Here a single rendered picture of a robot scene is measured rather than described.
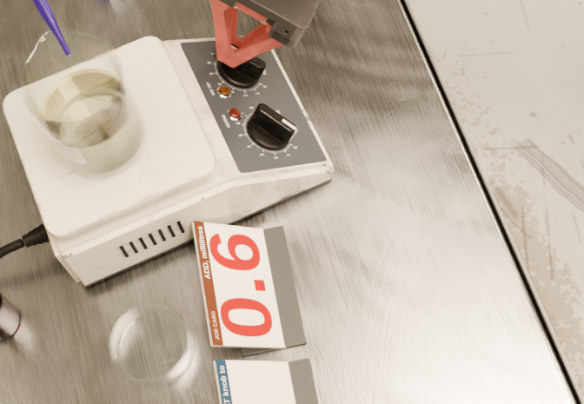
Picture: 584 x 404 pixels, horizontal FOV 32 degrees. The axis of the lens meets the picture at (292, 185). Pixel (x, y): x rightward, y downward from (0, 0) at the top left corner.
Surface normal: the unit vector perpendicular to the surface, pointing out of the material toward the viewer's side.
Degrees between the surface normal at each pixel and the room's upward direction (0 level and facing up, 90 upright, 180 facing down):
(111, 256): 90
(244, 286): 40
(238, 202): 90
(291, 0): 31
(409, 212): 0
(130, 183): 0
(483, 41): 0
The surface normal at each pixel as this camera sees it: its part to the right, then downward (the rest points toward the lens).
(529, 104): -0.08, -0.43
